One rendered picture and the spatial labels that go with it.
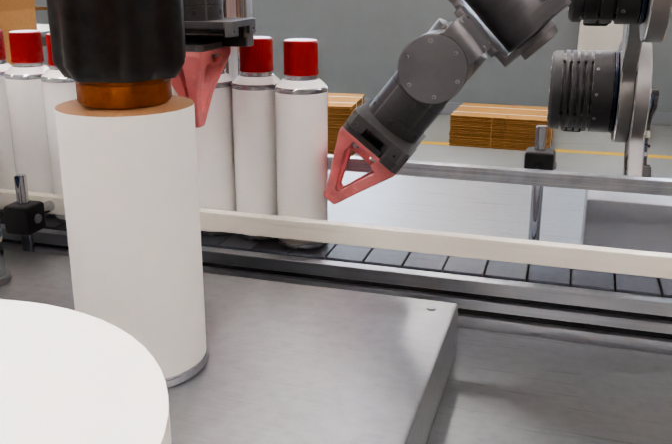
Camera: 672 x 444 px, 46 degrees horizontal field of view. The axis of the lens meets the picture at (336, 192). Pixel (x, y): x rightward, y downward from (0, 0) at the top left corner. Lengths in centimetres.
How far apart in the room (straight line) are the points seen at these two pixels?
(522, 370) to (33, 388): 48
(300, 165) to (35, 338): 49
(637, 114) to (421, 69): 113
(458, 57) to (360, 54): 576
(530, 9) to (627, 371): 31
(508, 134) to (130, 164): 474
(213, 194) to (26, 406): 57
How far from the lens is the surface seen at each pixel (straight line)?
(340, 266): 76
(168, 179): 51
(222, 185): 82
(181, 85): 74
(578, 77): 178
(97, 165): 50
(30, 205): 86
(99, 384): 27
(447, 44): 64
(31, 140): 92
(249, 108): 78
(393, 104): 73
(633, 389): 69
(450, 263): 76
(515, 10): 71
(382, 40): 635
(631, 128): 177
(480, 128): 519
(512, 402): 64
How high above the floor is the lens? 116
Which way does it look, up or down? 16 degrees down
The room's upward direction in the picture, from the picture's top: straight up
